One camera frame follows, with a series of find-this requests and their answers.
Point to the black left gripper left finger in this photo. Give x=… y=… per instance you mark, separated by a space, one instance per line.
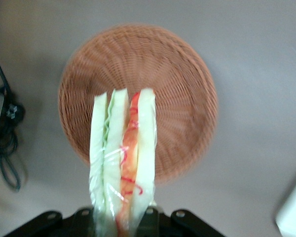
x=51 y=227

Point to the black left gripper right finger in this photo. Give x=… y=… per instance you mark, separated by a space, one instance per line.
x=187 y=227

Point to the triangle sandwich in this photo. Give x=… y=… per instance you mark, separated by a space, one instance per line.
x=113 y=148

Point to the beige rectangular serving tray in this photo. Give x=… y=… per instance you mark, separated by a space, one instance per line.
x=294 y=209

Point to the round brown wicker basket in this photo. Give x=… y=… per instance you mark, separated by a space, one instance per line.
x=167 y=86

